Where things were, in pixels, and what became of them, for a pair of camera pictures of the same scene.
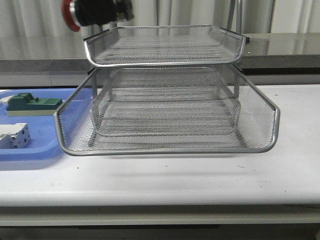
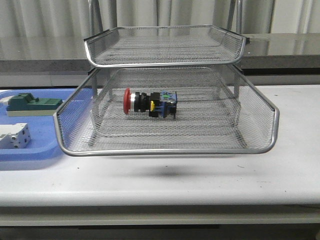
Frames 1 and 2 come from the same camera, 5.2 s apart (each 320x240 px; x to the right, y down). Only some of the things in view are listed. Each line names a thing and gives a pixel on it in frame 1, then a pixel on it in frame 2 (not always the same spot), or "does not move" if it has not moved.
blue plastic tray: (45, 143) does not move
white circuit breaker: (15, 136) does not move
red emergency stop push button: (80, 13) → (162, 104)
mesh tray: (178, 109) does not move
